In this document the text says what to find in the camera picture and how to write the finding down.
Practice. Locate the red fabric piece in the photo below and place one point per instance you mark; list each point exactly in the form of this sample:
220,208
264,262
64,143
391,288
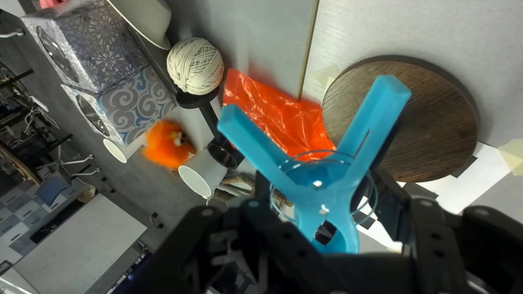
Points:
54,4

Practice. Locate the white mug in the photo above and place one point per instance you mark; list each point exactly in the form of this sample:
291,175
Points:
205,174

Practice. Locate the yellow sticky note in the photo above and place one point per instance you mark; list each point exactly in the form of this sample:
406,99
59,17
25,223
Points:
512,157

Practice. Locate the checkerboard paper sheet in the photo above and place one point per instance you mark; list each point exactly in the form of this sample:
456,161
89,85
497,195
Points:
479,185

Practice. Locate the grey speckled tissue box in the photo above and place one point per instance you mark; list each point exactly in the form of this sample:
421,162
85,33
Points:
92,38

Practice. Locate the blue plastic peg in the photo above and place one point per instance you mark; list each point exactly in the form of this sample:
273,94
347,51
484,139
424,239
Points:
327,197

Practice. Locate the round wooden disc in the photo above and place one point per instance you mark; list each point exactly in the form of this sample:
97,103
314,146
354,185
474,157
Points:
435,108

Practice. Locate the orange plastic bag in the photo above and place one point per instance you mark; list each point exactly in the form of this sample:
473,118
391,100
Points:
272,108

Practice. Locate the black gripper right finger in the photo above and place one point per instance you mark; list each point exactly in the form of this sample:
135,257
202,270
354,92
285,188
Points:
394,213

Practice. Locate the small white cup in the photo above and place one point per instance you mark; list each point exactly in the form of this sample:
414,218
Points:
115,151

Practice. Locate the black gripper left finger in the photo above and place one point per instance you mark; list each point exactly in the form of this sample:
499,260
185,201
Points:
272,229

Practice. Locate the orange fluffy toy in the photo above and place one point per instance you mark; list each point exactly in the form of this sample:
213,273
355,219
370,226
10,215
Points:
166,144

